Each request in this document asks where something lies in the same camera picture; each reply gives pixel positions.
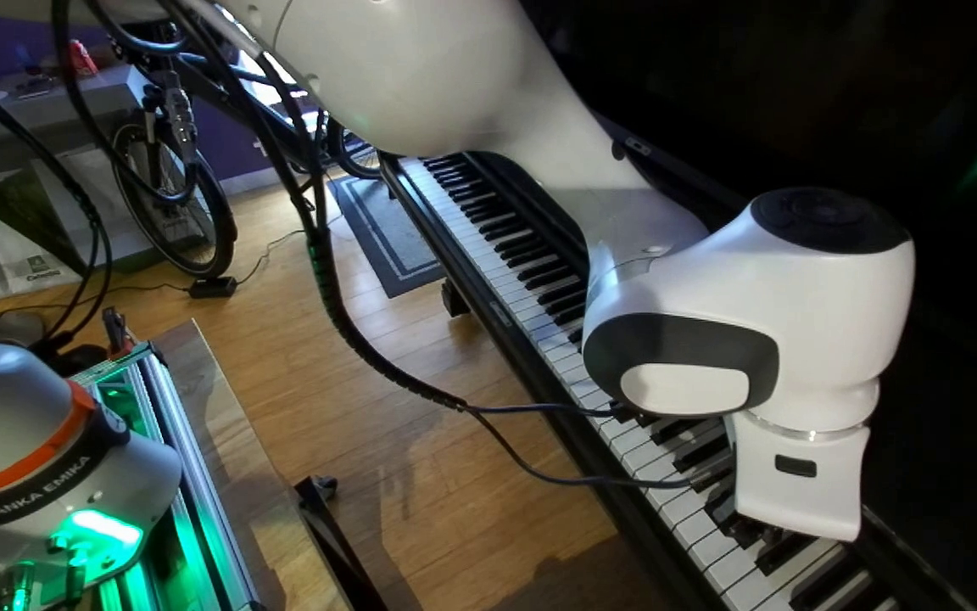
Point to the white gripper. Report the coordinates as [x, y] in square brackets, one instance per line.
[795, 478]

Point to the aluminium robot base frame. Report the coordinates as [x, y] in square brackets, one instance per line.
[192, 562]

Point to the black upright piano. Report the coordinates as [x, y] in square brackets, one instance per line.
[716, 101]

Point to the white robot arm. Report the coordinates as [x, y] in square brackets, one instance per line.
[779, 319]

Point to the grey table with papers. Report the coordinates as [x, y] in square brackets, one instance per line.
[47, 112]

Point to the black bicycle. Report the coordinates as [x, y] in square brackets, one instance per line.
[156, 152]

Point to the black stand bracket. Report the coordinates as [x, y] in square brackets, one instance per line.
[355, 582]

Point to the grey door mat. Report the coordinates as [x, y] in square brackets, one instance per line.
[389, 234]

